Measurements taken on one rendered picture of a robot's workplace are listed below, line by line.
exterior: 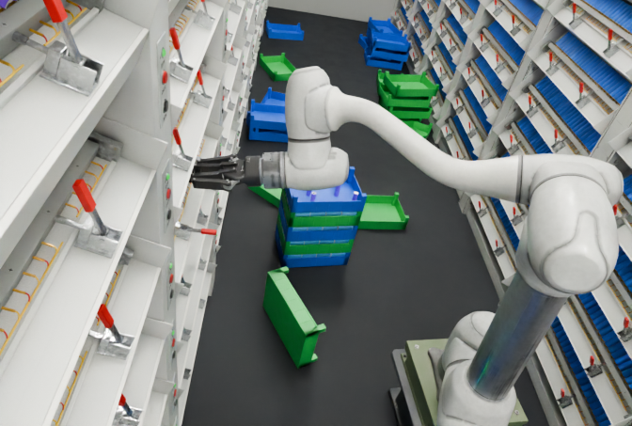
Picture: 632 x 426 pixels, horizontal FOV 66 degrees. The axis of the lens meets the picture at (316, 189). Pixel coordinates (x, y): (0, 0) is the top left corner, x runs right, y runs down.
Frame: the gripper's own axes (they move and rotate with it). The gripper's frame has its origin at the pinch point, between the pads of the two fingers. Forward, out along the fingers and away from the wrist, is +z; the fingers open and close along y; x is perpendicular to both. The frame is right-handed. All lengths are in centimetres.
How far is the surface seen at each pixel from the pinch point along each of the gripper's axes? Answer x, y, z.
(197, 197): 8.1, -0.6, -2.9
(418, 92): 75, -183, -103
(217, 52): -18.8, -29.1, -8.6
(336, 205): 55, -51, -42
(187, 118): -13.1, -4.2, -3.9
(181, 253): 8.2, 19.0, -2.8
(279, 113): 77, -166, -14
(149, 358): 7.9, 45.6, -2.0
